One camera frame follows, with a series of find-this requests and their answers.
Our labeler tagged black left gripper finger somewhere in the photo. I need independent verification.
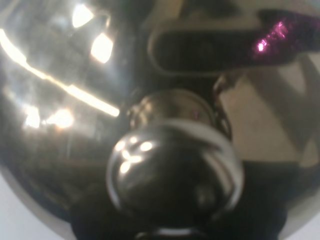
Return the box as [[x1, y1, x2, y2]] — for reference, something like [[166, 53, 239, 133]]
[[248, 9, 320, 68]]

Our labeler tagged stainless steel teapot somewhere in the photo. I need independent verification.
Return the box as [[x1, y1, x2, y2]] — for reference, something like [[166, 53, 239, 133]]
[[0, 0, 320, 240]]

